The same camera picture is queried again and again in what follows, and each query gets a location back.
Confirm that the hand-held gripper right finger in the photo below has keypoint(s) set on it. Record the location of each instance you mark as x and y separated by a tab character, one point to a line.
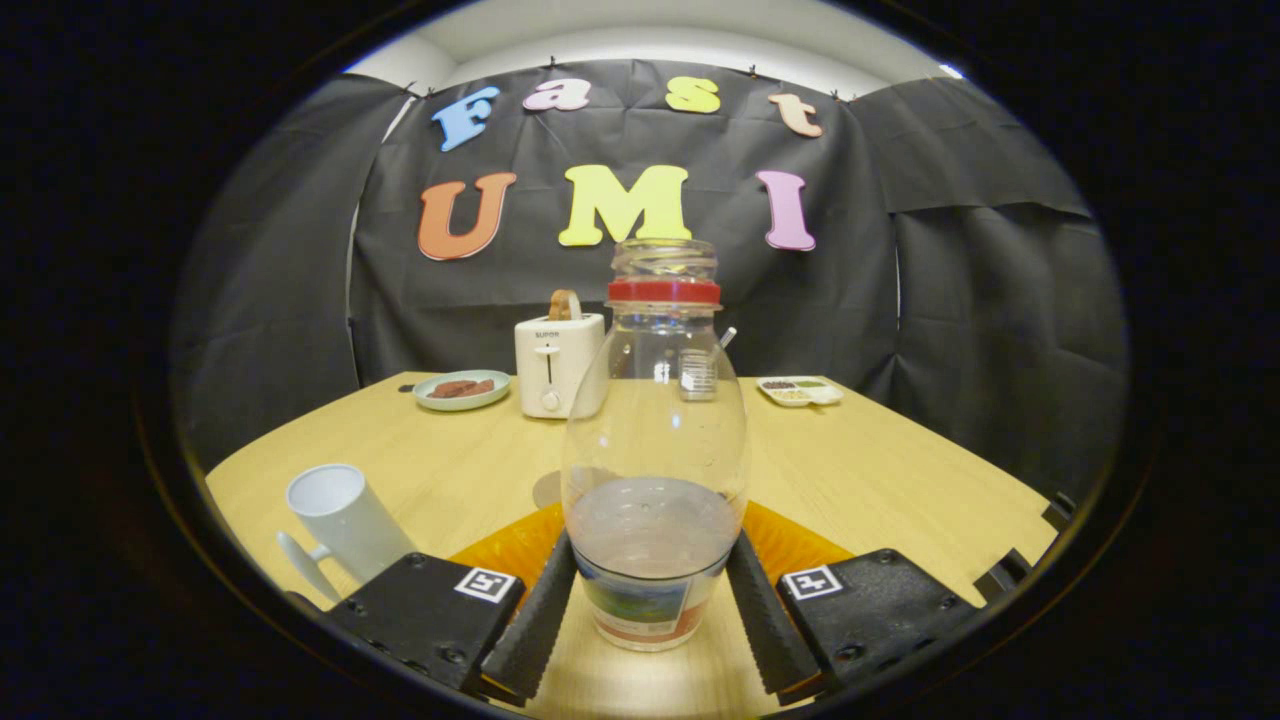
765	620

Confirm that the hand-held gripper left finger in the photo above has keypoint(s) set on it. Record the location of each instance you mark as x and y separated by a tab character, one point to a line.
535	620

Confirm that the round brown coaster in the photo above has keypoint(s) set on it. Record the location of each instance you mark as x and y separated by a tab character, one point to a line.
548	490

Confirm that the clear plastic juice bottle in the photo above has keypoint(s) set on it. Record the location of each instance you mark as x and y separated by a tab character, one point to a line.
655	540

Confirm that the white cup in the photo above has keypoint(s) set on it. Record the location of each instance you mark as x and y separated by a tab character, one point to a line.
350	520

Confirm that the wooden table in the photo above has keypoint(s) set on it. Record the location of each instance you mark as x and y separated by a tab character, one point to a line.
860	480

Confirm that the pale green plate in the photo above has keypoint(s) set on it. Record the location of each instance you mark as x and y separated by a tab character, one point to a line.
470	401

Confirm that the white divided snack tray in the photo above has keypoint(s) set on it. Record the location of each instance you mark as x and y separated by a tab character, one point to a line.
800	391

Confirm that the brown food piece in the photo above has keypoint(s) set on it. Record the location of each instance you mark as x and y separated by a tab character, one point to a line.
445	390
482	384

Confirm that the black chair backrest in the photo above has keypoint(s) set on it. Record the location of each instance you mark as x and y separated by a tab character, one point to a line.
1003	575
1058	512

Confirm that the white toaster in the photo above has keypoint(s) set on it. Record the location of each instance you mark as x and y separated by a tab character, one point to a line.
560	370

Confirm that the small glass jar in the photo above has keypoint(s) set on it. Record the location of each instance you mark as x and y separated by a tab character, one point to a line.
697	375

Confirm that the bread slice in toaster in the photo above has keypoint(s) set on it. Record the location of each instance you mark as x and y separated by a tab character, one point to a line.
565	303

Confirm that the small ceiling light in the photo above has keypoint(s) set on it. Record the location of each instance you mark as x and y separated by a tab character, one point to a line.
951	71

